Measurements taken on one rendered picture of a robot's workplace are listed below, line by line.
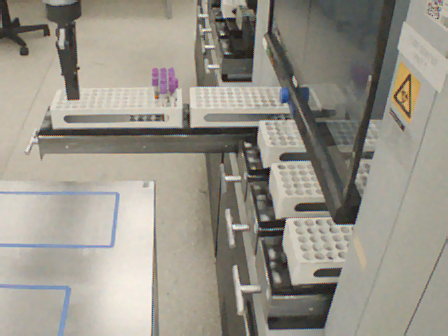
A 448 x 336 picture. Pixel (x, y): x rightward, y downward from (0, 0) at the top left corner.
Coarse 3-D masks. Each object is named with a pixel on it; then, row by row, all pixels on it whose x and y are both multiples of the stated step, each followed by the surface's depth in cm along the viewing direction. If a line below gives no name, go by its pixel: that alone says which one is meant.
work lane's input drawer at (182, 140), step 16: (48, 112) 122; (48, 128) 116; (80, 128) 115; (96, 128) 115; (112, 128) 115; (128, 128) 115; (144, 128) 115; (160, 128) 115; (176, 128) 114; (192, 128) 114; (208, 128) 114; (224, 128) 114; (240, 128) 114; (256, 128) 114; (32, 144) 122; (48, 144) 116; (64, 144) 116; (80, 144) 116; (96, 144) 116; (112, 144) 116; (128, 144) 116; (144, 144) 115; (160, 144) 115; (176, 144) 115; (192, 144) 115; (208, 144) 115; (224, 144) 115
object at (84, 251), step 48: (0, 192) 96; (48, 192) 96; (96, 192) 96; (144, 192) 95; (0, 240) 85; (48, 240) 85; (96, 240) 85; (144, 240) 85; (0, 288) 76; (48, 288) 76; (96, 288) 76; (144, 288) 76
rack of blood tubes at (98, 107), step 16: (64, 96) 120; (80, 96) 118; (96, 96) 118; (112, 96) 118; (128, 96) 117; (144, 96) 117; (160, 96) 117; (64, 112) 113; (80, 112) 113; (96, 112) 113; (112, 112) 113; (128, 112) 113; (144, 112) 113; (160, 112) 113; (176, 112) 113; (64, 128) 116
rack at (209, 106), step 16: (192, 96) 117; (208, 96) 117; (224, 96) 117; (240, 96) 117; (256, 96) 117; (272, 96) 116; (192, 112) 113; (208, 112) 113; (224, 112) 113; (240, 112) 112; (256, 112) 112; (272, 112) 112; (288, 112) 112
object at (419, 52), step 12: (408, 36) 48; (420, 36) 46; (408, 48) 48; (420, 48) 46; (432, 48) 44; (420, 60) 46; (432, 60) 44; (444, 60) 42; (420, 72) 46; (432, 72) 44; (444, 72) 42; (432, 84) 44
